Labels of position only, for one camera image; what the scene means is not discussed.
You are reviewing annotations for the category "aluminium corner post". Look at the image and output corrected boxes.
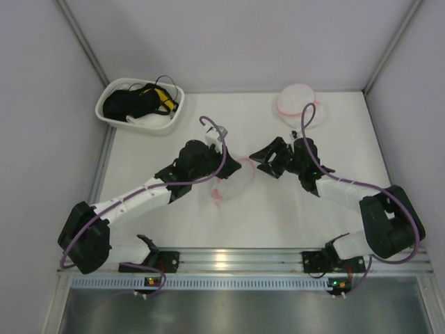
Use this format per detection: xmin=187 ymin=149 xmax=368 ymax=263
xmin=54 ymin=0 xmax=110 ymax=87
xmin=362 ymin=0 xmax=425 ymax=95

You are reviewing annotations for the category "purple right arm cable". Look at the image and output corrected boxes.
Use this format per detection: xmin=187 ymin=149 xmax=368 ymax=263
xmin=299 ymin=103 xmax=420 ymax=296

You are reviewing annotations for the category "aluminium corner post right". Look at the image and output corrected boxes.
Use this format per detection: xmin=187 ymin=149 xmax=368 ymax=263
xmin=362 ymin=0 xmax=425 ymax=95

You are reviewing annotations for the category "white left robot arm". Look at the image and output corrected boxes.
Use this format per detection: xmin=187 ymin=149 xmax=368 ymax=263
xmin=58 ymin=140 xmax=241 ymax=274

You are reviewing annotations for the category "white plastic laundry basket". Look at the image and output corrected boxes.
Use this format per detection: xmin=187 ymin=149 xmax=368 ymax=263
xmin=95 ymin=74 xmax=185 ymax=136

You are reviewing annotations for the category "aluminium corner post left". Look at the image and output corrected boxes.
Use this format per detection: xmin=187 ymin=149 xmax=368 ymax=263
xmin=54 ymin=0 xmax=110 ymax=87

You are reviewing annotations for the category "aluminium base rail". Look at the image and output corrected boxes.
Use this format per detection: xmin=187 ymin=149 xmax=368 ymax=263
xmin=160 ymin=248 xmax=434 ymax=278

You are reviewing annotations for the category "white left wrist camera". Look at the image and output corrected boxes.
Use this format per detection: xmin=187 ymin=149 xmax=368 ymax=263
xmin=204 ymin=125 xmax=228 ymax=153

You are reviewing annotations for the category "yellow black garment in basket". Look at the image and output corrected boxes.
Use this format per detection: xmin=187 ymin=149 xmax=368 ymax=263
xmin=141 ymin=88 xmax=177 ymax=115

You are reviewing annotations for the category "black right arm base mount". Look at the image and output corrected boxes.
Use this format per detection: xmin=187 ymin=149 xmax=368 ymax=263
xmin=301 ymin=250 xmax=366 ymax=274

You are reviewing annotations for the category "white mesh laundry bag front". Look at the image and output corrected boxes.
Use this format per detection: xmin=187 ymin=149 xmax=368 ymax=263
xmin=210 ymin=156 xmax=255 ymax=209

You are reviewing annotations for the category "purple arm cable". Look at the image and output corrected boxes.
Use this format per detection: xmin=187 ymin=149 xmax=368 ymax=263
xmin=299 ymin=103 xmax=420 ymax=296
xmin=59 ymin=116 xmax=229 ymax=299

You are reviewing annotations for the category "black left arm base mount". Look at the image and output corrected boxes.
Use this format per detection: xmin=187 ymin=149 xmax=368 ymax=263
xmin=118 ymin=248 xmax=180 ymax=273

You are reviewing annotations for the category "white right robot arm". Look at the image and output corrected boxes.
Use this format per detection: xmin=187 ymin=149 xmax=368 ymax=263
xmin=250 ymin=137 xmax=426 ymax=261

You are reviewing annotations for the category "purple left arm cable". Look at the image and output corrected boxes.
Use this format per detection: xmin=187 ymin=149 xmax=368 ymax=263
xmin=59 ymin=116 xmax=229 ymax=299

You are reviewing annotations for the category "grey slotted cable duct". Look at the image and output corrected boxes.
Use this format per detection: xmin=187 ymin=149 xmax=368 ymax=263
xmin=71 ymin=276 xmax=333 ymax=291

